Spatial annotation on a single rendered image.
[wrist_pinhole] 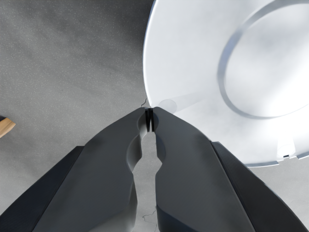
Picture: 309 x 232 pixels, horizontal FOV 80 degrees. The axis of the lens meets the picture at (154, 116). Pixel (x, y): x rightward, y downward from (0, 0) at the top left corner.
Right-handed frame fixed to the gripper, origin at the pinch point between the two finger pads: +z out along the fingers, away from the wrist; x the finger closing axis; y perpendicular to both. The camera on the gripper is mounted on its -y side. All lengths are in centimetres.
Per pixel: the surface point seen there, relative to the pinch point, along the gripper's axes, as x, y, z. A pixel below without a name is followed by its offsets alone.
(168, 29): 1.7, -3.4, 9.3
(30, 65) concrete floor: -30.3, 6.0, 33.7
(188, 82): 3.8, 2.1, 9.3
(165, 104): 1.2, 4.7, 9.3
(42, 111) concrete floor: -32, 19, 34
